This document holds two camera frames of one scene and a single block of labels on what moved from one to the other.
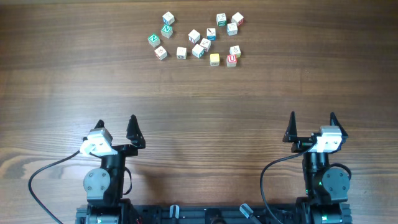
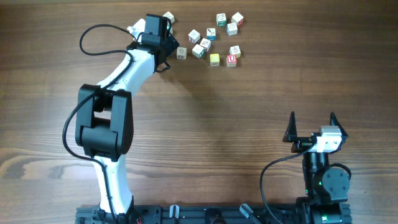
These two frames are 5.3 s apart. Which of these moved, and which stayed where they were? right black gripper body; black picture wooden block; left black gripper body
Moved: left black gripper body
Stayed: black picture wooden block; right black gripper body
